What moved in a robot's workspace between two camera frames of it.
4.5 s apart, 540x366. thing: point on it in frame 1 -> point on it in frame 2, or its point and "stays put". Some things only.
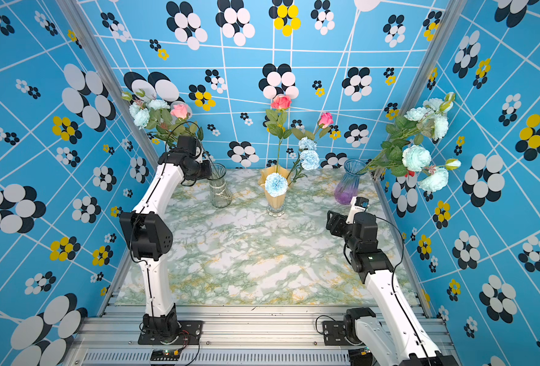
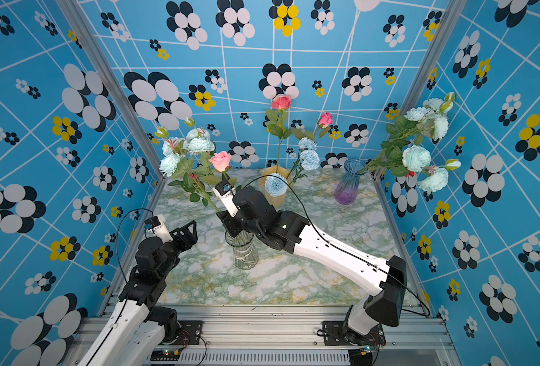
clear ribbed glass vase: x=220 y=194 -> x=244 y=255
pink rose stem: x=180 y=112 -> x=222 y=160
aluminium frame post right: x=440 y=39 stays put
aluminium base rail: x=233 y=335 stays put
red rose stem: x=277 y=117 stays put
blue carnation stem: x=277 y=184 stays put
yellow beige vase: x=275 y=205 stays put
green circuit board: x=165 y=354 stays put
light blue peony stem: x=157 y=106 -> x=200 y=143
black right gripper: x=338 y=221 -> x=230 y=223
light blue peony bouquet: x=427 y=120 stays put
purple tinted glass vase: x=348 y=186 stays put
